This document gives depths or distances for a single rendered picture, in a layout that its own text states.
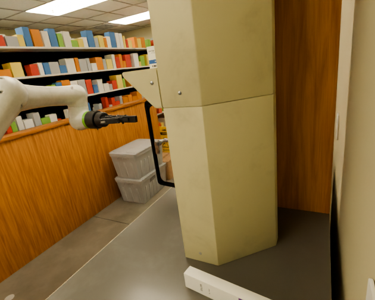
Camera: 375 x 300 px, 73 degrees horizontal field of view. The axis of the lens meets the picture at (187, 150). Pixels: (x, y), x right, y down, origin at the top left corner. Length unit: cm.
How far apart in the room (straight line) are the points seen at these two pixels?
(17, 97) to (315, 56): 98
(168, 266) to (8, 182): 199
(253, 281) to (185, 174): 34
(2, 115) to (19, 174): 166
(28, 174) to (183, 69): 224
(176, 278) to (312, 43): 80
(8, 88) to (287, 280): 103
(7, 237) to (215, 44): 243
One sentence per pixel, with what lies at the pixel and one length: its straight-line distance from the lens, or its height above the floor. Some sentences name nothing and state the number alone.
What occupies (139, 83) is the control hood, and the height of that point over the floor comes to 148.
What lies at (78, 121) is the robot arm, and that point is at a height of 131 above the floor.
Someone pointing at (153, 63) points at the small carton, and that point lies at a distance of 77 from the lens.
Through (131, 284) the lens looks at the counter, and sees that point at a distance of 83.
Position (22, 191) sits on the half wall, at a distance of 270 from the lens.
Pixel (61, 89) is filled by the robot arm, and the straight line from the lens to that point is 139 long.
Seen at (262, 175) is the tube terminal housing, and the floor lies 119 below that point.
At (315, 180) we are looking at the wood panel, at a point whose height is 107.
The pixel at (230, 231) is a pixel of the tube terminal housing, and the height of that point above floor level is 104.
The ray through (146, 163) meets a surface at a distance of 312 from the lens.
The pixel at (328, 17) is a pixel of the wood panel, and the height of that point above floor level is 159.
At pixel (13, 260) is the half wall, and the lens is 283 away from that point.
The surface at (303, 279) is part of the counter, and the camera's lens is 81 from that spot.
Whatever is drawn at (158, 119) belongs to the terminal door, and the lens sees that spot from 110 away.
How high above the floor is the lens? 150
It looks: 18 degrees down
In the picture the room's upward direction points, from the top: 7 degrees counter-clockwise
